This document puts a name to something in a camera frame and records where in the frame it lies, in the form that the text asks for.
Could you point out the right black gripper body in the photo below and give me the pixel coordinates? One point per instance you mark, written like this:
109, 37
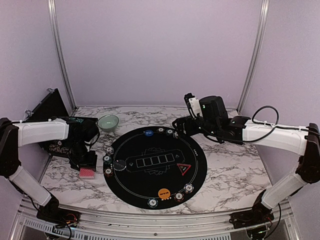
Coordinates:
190, 130

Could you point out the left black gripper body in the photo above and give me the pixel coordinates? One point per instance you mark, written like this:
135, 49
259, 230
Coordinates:
81, 158

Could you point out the blue white chip top seat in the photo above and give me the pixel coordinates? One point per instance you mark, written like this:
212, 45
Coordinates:
176, 135

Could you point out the blue white chip seat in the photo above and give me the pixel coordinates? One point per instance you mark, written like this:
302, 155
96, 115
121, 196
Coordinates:
188, 188
176, 135
109, 150

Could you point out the red playing card deck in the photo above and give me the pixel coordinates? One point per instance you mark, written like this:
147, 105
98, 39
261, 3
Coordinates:
86, 173

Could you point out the green chip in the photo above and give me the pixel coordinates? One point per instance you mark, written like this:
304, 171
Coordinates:
107, 160
169, 132

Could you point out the red chip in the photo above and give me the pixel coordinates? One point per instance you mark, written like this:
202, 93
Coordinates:
179, 197
160, 130
108, 172

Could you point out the blue small blind button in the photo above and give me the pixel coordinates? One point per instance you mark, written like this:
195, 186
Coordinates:
148, 133

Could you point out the red black triangle all-in marker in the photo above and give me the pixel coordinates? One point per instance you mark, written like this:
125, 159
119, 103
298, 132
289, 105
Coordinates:
183, 168

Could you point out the blue white chip bottom seat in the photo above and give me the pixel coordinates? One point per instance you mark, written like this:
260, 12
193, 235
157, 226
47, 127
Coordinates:
188, 188

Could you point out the orange big blind button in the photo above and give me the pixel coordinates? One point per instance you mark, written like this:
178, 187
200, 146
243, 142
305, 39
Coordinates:
164, 194

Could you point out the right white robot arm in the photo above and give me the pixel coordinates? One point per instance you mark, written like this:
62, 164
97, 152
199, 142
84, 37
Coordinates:
304, 141

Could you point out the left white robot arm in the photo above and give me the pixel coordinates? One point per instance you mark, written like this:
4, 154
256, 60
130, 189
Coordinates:
15, 134

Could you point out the clear round dealer button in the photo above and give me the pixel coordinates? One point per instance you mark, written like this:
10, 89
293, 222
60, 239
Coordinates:
119, 165

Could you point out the pale green ceramic bowl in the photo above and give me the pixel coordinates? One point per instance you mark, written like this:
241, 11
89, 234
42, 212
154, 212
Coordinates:
108, 123

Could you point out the round black poker mat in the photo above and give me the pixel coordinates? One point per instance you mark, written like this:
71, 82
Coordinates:
151, 164

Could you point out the black poker chip case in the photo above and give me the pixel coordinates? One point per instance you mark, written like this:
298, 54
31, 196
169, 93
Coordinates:
51, 107

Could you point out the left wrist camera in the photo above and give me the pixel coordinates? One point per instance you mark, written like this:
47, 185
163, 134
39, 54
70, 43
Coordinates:
86, 134

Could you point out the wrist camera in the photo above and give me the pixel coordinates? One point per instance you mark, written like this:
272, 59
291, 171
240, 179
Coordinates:
86, 134
210, 108

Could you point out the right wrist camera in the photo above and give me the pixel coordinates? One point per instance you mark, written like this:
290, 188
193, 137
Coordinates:
210, 108

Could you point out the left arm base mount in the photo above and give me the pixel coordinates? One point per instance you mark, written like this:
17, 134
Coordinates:
61, 217

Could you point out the front aluminium rail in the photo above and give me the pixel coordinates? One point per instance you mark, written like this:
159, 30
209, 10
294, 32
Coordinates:
108, 225

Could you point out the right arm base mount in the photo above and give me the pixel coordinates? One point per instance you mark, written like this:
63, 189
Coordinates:
250, 218

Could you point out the right aluminium frame post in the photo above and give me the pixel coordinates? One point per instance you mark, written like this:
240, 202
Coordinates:
260, 33

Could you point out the aluminium frame post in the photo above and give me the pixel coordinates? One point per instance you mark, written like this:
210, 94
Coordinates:
59, 51
260, 33

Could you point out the left aluminium frame post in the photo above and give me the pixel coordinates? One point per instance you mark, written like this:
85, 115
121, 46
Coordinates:
59, 51

